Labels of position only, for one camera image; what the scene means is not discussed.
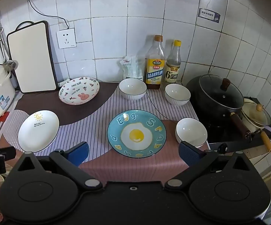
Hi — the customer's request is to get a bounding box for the dark wall sticker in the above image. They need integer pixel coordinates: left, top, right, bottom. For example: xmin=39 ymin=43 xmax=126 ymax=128
xmin=198 ymin=8 xmax=221 ymax=24

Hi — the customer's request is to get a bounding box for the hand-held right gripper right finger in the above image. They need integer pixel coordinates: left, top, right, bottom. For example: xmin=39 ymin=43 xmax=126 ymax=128
xmin=165 ymin=141 xmax=258 ymax=191

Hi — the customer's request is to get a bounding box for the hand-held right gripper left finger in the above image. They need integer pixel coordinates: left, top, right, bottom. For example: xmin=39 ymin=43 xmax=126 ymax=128
xmin=14 ymin=141 xmax=103 ymax=191

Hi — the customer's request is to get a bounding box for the black gas stove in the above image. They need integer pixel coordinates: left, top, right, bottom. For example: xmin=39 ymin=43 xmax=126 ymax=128
xmin=204 ymin=96 xmax=271 ymax=153

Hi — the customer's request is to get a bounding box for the thin black wire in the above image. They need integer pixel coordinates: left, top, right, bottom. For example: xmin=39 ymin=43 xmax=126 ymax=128
xmin=147 ymin=91 xmax=180 ymax=122

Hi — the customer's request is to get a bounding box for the rabbit and carrot print plate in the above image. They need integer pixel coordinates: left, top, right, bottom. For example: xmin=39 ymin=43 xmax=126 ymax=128
xmin=59 ymin=77 xmax=100 ymax=105

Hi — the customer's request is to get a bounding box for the white wall socket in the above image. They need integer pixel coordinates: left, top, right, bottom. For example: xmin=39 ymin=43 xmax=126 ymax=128
xmin=56 ymin=28 xmax=77 ymax=49

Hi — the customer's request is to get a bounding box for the metal ladle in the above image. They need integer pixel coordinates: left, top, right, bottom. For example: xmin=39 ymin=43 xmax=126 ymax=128
xmin=0 ymin=28 xmax=19 ymax=73

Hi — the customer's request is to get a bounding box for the white cutting board dark frame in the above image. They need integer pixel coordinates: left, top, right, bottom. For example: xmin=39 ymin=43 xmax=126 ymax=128
xmin=7 ymin=21 xmax=58 ymax=94

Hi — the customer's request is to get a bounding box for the white ribbed bowl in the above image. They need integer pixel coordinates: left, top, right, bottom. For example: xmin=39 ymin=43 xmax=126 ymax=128
xmin=119 ymin=78 xmax=147 ymax=101
xmin=175 ymin=118 xmax=208 ymax=149
xmin=165 ymin=83 xmax=191 ymax=106

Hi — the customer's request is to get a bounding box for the glass wok lid brown knob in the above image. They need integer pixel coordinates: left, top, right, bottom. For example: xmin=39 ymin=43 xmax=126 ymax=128
xmin=199 ymin=74 xmax=244 ymax=110

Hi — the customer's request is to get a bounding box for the cream pot lid wooden knob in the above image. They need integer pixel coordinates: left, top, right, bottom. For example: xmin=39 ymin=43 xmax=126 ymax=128
xmin=242 ymin=98 xmax=271 ymax=127

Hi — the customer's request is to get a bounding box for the blue fried egg print plate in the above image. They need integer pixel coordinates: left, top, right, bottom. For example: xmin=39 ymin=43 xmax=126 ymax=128
xmin=107 ymin=110 xmax=167 ymax=158

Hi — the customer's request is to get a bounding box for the striped patchwork tablecloth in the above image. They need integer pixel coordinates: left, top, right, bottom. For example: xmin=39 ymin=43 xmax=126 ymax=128
xmin=1 ymin=81 xmax=211 ymax=182

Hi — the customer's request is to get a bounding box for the black wok with wooden handle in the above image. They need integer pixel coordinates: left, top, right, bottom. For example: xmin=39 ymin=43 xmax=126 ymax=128
xmin=186 ymin=74 xmax=252 ymax=141

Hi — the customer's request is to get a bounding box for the white plate with sun print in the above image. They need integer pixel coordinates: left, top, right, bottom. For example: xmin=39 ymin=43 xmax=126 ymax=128
xmin=18 ymin=110 xmax=60 ymax=153

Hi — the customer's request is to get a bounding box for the white plastic seasoning bag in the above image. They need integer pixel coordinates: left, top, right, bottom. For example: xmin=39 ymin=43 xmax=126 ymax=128
xmin=120 ymin=56 xmax=143 ymax=81

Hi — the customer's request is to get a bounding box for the cooking wine bottle yellow label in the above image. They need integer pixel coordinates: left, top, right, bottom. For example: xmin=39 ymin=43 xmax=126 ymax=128
xmin=145 ymin=35 xmax=166 ymax=90

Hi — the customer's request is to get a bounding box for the clear vinegar bottle yellow cap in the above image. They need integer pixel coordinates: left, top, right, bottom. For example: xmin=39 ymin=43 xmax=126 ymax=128
xmin=165 ymin=40 xmax=182 ymax=85

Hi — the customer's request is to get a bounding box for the cream enamel pot wooden handle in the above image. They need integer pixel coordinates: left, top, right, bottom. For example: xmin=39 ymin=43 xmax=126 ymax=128
xmin=241 ymin=98 xmax=271 ymax=156

